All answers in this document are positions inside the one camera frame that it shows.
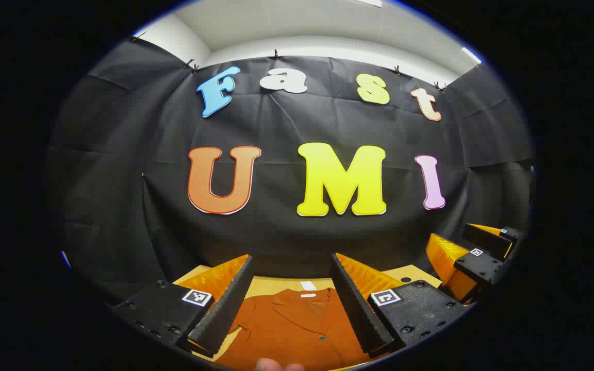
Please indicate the black backdrop cloth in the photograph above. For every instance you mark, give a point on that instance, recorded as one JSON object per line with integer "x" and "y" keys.
{"x": 276, "y": 118}

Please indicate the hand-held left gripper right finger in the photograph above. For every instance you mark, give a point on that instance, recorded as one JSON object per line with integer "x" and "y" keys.
{"x": 359, "y": 314}

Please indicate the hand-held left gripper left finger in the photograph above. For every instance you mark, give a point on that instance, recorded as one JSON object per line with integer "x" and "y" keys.
{"x": 227, "y": 309}

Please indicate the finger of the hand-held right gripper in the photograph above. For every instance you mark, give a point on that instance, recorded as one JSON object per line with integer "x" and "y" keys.
{"x": 485, "y": 239}
{"x": 477, "y": 265}

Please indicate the orange knit garment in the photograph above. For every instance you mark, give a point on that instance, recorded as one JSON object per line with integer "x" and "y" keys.
{"x": 292, "y": 330}

